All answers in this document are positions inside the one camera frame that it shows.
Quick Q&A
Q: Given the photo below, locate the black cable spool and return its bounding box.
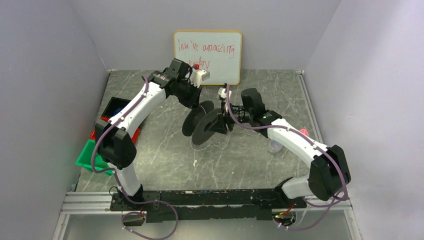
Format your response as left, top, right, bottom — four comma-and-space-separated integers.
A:
181, 100, 229, 145

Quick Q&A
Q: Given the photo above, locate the thin white cable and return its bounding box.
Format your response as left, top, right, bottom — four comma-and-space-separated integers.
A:
191, 102, 299, 152

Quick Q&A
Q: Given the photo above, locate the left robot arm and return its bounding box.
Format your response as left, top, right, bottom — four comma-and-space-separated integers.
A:
92, 58, 210, 203

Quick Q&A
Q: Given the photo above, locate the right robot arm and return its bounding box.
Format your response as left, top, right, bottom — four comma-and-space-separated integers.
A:
218, 86, 351, 202

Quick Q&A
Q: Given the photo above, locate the yellow-framed whiteboard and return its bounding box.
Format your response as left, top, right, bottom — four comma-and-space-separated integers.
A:
173, 30, 243, 86

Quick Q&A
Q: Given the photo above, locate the clear round container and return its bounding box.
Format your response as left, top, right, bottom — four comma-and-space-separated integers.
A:
268, 140, 283, 155

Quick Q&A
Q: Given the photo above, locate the black bin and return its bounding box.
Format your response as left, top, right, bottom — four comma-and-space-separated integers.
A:
101, 97, 131, 118

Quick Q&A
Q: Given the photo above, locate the pink-capped bottle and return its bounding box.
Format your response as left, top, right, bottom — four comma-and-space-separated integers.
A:
299, 128, 309, 136

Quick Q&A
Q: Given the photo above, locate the red bin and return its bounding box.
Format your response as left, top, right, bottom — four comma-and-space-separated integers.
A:
88, 116, 141, 144

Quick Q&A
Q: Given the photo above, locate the green bin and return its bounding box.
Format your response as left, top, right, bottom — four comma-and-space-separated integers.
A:
75, 139, 109, 172

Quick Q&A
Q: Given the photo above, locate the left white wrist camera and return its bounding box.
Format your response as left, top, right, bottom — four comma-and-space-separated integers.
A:
189, 63, 210, 88

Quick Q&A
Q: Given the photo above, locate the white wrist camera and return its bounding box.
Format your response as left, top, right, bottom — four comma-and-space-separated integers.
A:
218, 87, 232, 113
189, 63, 210, 88

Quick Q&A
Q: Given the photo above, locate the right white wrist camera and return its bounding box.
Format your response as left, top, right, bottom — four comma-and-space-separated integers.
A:
218, 87, 232, 113

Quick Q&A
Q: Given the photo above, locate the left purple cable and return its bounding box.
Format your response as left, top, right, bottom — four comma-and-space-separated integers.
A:
90, 75, 180, 240

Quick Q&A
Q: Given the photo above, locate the purple cable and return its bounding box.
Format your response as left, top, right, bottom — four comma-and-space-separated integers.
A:
90, 75, 180, 240
224, 84, 349, 232

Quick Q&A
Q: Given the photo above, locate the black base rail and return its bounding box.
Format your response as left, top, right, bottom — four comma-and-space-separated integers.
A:
110, 188, 307, 223

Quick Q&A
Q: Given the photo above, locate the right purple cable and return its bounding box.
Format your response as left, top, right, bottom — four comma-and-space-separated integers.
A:
224, 84, 349, 232

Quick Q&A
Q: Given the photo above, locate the aluminium frame rail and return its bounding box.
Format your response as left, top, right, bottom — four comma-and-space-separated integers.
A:
51, 76, 362, 240

